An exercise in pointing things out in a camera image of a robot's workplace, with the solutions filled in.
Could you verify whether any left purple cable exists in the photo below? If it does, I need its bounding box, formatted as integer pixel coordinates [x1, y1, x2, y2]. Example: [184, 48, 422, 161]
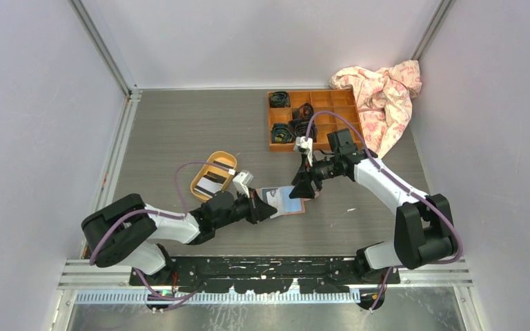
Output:
[88, 161, 239, 312]

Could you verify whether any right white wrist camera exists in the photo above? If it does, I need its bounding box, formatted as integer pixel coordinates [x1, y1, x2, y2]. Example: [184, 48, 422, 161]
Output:
[293, 136, 313, 166]

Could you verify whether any yellow oval card tray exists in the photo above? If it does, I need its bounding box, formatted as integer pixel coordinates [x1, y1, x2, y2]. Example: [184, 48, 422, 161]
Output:
[190, 151, 237, 201]

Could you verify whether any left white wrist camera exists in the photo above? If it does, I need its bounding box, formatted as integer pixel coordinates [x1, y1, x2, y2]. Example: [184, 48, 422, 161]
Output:
[233, 170, 254, 197]

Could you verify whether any brown leather card holder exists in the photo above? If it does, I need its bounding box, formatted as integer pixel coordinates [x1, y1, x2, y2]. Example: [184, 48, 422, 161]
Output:
[257, 185, 308, 216]

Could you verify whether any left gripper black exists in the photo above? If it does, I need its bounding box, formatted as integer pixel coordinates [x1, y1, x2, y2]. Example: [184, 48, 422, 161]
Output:
[214, 186, 277, 229]

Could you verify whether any wooden compartment organizer box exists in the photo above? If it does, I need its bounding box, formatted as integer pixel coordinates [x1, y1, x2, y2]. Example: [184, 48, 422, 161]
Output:
[266, 90, 362, 152]

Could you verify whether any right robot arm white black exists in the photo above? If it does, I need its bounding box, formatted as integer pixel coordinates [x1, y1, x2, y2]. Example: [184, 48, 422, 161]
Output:
[290, 129, 461, 283]

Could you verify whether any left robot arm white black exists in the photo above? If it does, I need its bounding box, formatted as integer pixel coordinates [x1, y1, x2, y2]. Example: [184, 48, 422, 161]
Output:
[81, 189, 277, 285]

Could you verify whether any rolled dark tie top-left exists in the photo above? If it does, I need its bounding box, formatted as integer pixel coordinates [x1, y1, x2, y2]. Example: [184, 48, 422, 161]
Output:
[268, 91, 291, 108]

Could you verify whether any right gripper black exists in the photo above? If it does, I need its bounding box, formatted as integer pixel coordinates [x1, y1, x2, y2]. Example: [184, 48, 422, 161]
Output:
[289, 152, 340, 199]

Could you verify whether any rolled dark tie bottom-middle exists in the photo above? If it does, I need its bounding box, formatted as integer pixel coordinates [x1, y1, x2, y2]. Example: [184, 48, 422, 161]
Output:
[288, 119, 317, 141]

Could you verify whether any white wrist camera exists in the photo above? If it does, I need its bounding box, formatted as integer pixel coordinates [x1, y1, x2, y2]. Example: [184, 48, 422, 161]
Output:
[293, 136, 313, 166]
[233, 170, 254, 197]

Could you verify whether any pink floral crumpled cloth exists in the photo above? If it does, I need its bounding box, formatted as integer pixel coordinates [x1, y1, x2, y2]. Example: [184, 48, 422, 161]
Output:
[329, 60, 422, 158]

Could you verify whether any rolled dark tie bottom-left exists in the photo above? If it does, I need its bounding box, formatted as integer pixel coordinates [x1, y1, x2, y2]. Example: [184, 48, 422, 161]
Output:
[271, 123, 294, 144]

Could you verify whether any aluminium frame rail front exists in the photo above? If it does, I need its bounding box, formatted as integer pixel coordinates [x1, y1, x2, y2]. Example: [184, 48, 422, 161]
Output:
[57, 255, 474, 305]

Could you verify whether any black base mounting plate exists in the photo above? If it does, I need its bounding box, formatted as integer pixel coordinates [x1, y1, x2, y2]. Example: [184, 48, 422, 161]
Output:
[129, 254, 400, 294]

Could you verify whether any rolled dark tie middle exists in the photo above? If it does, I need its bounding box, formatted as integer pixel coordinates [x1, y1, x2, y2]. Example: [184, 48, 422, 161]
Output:
[292, 102, 314, 121]

